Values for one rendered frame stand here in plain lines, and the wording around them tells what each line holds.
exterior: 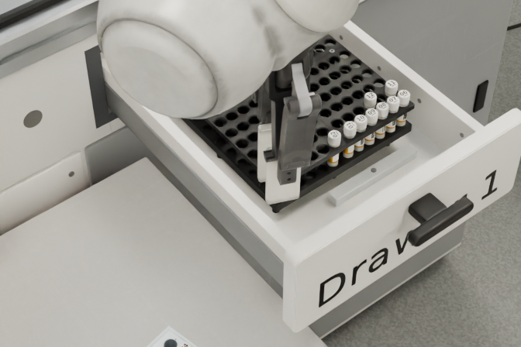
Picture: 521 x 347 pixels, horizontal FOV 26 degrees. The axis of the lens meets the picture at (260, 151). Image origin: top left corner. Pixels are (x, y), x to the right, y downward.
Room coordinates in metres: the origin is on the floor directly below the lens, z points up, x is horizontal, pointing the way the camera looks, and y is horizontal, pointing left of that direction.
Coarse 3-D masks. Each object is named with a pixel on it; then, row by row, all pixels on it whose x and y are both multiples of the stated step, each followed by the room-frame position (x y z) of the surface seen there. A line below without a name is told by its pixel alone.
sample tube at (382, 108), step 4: (380, 104) 0.79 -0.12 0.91; (384, 104) 0.79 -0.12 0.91; (376, 108) 0.78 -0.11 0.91; (380, 108) 0.78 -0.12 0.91; (384, 108) 0.78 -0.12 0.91; (380, 112) 0.78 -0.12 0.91; (384, 112) 0.78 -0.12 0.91; (380, 116) 0.78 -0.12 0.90; (384, 116) 0.78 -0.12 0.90; (384, 128) 0.78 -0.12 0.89; (376, 132) 0.78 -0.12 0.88; (380, 132) 0.78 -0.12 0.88; (384, 132) 0.78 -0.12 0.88; (376, 136) 0.78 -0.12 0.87; (380, 136) 0.78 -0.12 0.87; (384, 136) 0.78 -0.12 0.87
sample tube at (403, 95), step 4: (400, 92) 0.80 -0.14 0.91; (404, 92) 0.80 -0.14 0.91; (408, 92) 0.80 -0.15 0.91; (400, 96) 0.80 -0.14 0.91; (404, 96) 0.80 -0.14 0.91; (408, 96) 0.80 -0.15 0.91; (400, 100) 0.80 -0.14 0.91; (404, 100) 0.80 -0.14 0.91; (408, 100) 0.80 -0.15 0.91; (400, 104) 0.80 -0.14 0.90; (404, 104) 0.80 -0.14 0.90; (408, 104) 0.80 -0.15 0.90; (404, 116) 0.80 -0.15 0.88; (396, 120) 0.80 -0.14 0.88; (400, 120) 0.80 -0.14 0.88; (404, 120) 0.80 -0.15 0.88; (396, 124) 0.80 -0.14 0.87; (400, 124) 0.80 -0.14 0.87; (404, 124) 0.80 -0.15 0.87
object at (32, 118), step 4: (32, 112) 0.80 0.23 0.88; (36, 112) 0.81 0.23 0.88; (40, 112) 0.81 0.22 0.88; (28, 116) 0.80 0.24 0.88; (32, 116) 0.80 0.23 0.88; (36, 116) 0.80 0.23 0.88; (40, 116) 0.81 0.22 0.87; (24, 120) 0.80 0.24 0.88; (28, 120) 0.80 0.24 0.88; (32, 120) 0.80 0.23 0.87; (36, 120) 0.80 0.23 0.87; (40, 120) 0.81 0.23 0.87; (24, 124) 0.80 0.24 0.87; (28, 124) 0.80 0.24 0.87; (32, 124) 0.80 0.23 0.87; (36, 124) 0.80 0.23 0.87
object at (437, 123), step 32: (352, 32) 0.91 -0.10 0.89; (352, 64) 0.91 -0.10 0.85; (384, 64) 0.87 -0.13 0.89; (128, 96) 0.82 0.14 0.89; (416, 96) 0.83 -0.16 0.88; (160, 128) 0.78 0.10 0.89; (416, 128) 0.83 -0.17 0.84; (448, 128) 0.79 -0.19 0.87; (480, 128) 0.77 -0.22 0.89; (160, 160) 0.78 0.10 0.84; (192, 160) 0.73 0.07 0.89; (416, 160) 0.78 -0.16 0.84; (192, 192) 0.73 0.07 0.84; (224, 192) 0.69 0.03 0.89; (256, 192) 0.74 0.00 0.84; (320, 192) 0.74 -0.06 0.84; (224, 224) 0.69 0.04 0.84; (256, 224) 0.65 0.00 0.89; (288, 224) 0.70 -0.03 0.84; (320, 224) 0.70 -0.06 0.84; (256, 256) 0.65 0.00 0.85
